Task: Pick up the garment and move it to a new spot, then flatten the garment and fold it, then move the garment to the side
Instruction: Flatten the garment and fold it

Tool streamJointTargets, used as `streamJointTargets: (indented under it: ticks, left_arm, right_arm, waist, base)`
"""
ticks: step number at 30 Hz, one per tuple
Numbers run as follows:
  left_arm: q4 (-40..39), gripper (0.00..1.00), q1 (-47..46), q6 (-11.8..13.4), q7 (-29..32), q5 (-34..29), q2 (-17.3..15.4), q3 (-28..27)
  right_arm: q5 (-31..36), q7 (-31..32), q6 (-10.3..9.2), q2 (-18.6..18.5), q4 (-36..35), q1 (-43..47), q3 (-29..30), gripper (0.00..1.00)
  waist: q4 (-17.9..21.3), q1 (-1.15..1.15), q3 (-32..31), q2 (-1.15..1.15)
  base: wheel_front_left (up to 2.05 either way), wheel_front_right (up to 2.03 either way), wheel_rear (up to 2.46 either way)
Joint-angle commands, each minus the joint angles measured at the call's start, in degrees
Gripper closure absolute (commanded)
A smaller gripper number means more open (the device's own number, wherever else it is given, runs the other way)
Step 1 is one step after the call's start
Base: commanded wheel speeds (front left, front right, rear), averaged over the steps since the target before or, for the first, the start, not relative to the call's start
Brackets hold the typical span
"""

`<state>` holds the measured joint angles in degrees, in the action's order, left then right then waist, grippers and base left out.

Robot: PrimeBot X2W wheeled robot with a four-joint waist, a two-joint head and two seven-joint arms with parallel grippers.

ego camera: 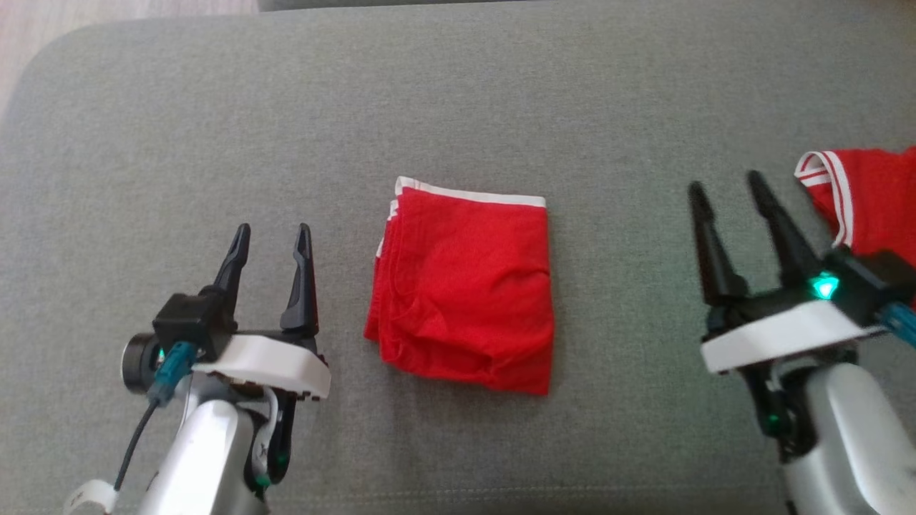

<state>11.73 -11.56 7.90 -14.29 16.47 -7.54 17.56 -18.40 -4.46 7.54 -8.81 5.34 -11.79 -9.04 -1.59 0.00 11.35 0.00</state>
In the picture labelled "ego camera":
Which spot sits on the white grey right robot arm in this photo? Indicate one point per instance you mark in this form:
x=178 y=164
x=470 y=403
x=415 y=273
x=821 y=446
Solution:
x=844 y=443

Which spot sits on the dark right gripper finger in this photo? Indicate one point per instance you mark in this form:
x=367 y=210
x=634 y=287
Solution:
x=715 y=257
x=787 y=247

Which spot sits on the red shorts white trim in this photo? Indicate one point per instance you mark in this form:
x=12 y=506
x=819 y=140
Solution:
x=465 y=286

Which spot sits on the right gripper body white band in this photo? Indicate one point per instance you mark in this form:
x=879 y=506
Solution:
x=780 y=332

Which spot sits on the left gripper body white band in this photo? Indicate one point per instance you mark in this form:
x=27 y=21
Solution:
x=272 y=361

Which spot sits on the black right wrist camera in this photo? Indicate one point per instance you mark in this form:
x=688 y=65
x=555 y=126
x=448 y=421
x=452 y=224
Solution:
x=869 y=282

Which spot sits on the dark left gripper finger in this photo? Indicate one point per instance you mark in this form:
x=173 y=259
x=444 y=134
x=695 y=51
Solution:
x=302 y=293
x=235 y=261

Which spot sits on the large grey sofa ottoman seat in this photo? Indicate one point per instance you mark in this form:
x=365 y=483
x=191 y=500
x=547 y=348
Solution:
x=501 y=93

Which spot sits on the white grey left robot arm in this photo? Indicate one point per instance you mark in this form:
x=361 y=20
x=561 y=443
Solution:
x=200 y=458

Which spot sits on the red basketball jersey white trim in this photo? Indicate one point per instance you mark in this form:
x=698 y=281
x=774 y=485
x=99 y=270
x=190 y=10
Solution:
x=880 y=200

